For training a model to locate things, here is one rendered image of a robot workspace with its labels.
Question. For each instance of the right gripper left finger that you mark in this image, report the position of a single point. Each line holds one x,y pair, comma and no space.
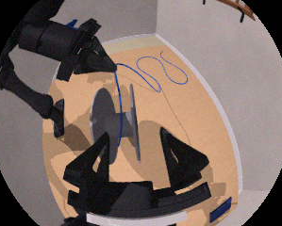
82,165

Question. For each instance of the grey disc with black centre hole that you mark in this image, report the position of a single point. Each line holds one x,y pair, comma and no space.
103,118

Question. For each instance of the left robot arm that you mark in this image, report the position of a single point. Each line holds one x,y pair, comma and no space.
27,35

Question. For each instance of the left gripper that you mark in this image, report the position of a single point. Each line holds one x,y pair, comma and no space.
59,42

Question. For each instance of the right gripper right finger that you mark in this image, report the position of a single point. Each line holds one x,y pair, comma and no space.
190,161

